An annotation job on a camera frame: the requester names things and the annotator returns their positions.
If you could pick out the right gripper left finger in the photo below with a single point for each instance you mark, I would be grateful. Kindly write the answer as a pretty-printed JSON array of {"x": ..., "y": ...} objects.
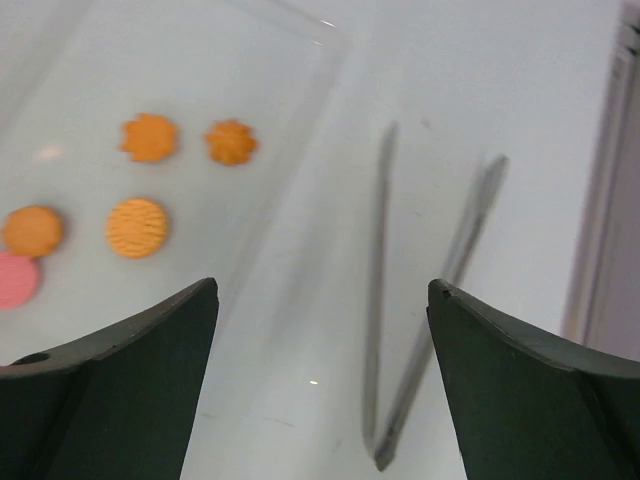
[{"x": 118, "y": 403}]

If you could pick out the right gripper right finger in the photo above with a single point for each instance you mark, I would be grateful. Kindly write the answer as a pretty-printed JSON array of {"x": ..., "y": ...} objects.
[{"x": 528, "y": 404}]

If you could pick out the metal tongs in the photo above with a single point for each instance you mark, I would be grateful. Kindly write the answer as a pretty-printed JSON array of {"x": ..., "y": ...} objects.
[{"x": 482, "y": 196}]

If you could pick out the pink sandwich cookie lower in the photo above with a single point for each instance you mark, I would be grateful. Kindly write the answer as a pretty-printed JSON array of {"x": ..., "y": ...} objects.
[{"x": 19, "y": 278}]

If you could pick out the orange round biscuit right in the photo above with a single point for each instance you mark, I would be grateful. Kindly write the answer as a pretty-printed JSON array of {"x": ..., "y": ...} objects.
[{"x": 136, "y": 228}]

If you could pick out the orange flower cookie lower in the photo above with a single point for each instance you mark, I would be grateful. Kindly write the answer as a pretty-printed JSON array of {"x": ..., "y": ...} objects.
[{"x": 33, "y": 231}]

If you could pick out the orange flower cookie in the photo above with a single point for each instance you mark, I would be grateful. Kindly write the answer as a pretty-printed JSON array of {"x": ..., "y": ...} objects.
[
  {"x": 149, "y": 138},
  {"x": 33, "y": 231}
]

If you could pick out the clear plastic tray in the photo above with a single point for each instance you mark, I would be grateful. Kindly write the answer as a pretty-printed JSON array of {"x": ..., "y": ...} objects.
[{"x": 90, "y": 67}]

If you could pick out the orange flower cookie upper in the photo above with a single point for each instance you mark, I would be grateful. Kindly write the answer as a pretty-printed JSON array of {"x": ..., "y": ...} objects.
[{"x": 149, "y": 138}]

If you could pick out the orange swirl cookie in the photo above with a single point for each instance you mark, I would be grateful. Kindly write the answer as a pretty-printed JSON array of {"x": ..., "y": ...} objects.
[{"x": 230, "y": 142}]

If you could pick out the right corner frame post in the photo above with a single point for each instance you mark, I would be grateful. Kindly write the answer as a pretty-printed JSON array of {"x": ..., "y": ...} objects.
[{"x": 602, "y": 310}]

